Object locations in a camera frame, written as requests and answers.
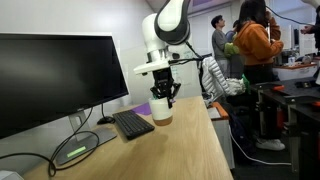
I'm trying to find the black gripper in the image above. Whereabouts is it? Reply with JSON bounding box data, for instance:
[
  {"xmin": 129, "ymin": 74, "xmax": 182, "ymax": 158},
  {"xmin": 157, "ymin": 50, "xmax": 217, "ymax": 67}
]
[{"xmin": 150, "ymin": 68, "xmax": 181, "ymax": 109}]

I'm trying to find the white mug with cork base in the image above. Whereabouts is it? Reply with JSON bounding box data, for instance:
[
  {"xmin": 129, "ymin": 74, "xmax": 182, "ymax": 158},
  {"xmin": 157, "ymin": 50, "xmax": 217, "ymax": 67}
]
[{"xmin": 149, "ymin": 98, "xmax": 173, "ymax": 126}]

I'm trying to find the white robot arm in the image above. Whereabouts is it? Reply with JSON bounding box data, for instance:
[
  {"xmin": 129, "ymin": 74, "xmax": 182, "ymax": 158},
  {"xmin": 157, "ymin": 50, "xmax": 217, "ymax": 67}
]
[{"xmin": 134, "ymin": 0, "xmax": 203, "ymax": 109}]

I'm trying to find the black keyboard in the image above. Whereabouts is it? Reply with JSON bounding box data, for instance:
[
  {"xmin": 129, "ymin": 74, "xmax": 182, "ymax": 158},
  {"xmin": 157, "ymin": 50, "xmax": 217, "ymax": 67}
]
[{"xmin": 113, "ymin": 110, "xmax": 155, "ymax": 140}]

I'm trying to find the white puffer jacket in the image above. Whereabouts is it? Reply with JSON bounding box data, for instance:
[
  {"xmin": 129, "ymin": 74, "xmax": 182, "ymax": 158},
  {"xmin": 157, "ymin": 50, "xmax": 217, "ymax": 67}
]
[{"xmin": 201, "ymin": 56, "xmax": 246, "ymax": 99}]

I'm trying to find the black computer mouse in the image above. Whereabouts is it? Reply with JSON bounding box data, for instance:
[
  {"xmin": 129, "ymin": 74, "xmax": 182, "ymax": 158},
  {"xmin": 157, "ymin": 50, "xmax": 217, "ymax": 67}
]
[{"xmin": 97, "ymin": 116, "xmax": 115, "ymax": 125}]

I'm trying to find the white drawer cabinet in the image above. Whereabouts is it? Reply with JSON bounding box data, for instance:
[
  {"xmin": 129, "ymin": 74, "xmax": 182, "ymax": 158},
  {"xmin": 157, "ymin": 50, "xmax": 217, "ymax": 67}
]
[{"xmin": 207, "ymin": 102, "xmax": 235, "ymax": 169}]

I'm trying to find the person in grey shirt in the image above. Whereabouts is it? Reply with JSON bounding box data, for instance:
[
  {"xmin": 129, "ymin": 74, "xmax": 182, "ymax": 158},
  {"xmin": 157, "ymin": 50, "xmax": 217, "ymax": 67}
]
[{"xmin": 211, "ymin": 15, "xmax": 230, "ymax": 77}]

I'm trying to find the silver monitor stand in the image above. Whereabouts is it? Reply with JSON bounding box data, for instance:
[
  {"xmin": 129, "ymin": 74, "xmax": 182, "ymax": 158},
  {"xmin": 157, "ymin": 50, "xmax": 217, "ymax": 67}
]
[{"xmin": 55, "ymin": 111, "xmax": 117, "ymax": 165}]

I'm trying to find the person in orange hoodie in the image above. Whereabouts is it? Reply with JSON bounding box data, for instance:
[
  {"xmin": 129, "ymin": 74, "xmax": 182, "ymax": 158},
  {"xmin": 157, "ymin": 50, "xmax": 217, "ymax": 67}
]
[{"xmin": 233, "ymin": 0, "xmax": 287, "ymax": 152}]

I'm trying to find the black computer monitor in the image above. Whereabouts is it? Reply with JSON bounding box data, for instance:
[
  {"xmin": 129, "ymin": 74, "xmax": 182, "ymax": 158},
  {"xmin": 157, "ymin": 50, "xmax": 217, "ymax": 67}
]
[{"xmin": 0, "ymin": 34, "xmax": 128, "ymax": 138}]

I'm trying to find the black workbench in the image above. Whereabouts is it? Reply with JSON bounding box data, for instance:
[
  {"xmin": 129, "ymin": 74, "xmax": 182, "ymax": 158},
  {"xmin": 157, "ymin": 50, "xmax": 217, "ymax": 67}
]
[{"xmin": 250, "ymin": 77, "xmax": 320, "ymax": 179}]

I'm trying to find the white floor cable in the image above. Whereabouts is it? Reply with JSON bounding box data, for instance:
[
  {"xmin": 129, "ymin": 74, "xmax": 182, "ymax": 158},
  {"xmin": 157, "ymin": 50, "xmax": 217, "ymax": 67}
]
[{"xmin": 227, "ymin": 125, "xmax": 292, "ymax": 167}]

